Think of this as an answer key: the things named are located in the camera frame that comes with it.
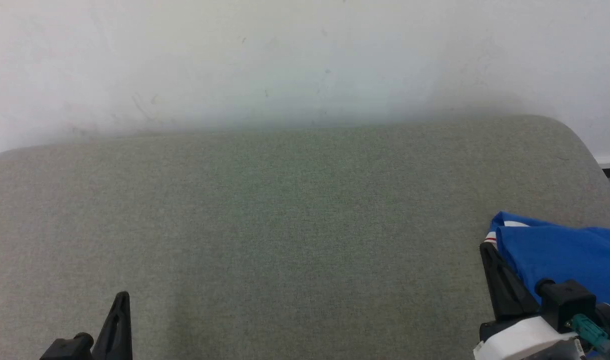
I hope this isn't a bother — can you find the blue shirt white red trim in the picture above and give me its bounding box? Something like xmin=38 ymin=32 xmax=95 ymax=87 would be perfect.
xmin=486 ymin=211 xmax=610 ymax=358

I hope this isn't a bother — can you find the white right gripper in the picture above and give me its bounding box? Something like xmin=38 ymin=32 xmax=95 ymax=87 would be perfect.
xmin=472 ymin=242 xmax=578 ymax=360

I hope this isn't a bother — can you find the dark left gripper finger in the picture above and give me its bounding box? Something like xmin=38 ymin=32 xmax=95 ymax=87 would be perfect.
xmin=91 ymin=291 xmax=134 ymax=360

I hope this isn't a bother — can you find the grey fabric sofa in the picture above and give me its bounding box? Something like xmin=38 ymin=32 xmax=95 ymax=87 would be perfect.
xmin=0 ymin=115 xmax=610 ymax=360

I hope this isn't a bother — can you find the right teal plug black cable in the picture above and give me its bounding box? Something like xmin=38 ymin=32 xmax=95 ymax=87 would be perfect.
xmin=565 ymin=314 xmax=610 ymax=357

